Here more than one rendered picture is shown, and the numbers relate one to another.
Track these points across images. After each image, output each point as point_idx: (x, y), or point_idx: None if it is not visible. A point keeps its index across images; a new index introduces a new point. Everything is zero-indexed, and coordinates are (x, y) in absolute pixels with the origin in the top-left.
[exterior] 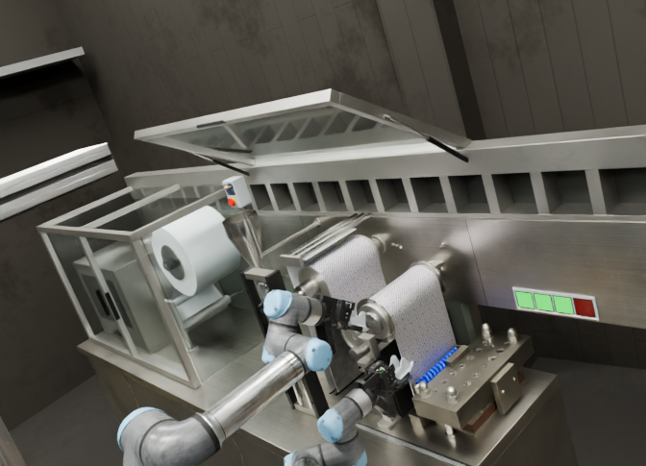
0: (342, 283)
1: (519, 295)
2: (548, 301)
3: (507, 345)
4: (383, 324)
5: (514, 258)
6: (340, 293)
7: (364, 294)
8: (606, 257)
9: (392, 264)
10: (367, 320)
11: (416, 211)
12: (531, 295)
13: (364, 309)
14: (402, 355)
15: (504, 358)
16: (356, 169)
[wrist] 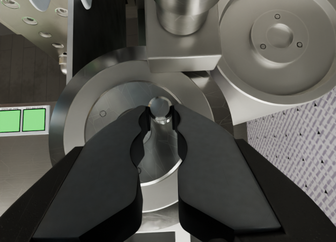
0: (317, 197)
1: (39, 124)
2: (2, 123)
3: (63, 52)
4: (83, 136)
5: (35, 175)
6: (328, 175)
7: (273, 127)
8: None
9: (247, 138)
10: (154, 144)
11: (178, 231)
12: (23, 127)
13: (166, 186)
14: (68, 12)
15: (31, 38)
16: None
